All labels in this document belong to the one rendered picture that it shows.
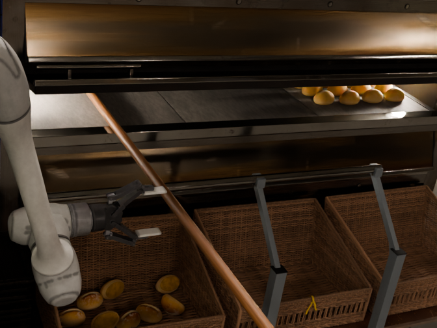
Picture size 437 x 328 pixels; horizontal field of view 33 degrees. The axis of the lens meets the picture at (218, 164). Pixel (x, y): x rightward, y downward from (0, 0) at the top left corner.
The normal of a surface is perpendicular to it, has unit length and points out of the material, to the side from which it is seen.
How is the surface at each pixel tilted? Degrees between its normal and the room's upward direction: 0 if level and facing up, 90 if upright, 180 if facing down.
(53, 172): 70
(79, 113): 0
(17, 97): 101
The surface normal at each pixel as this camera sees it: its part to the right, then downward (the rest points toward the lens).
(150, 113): 0.14, -0.89
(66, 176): 0.44, 0.12
